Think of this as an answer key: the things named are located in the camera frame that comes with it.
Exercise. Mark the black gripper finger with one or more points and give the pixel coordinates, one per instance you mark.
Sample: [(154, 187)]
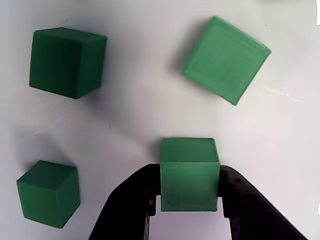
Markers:
[(250, 215), (125, 210)]

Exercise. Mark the green plastic cube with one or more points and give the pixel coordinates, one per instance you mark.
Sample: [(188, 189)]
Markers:
[(190, 180), (65, 65), (47, 197), (225, 60)]

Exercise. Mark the white round plate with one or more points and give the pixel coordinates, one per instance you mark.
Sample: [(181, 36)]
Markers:
[(140, 50)]

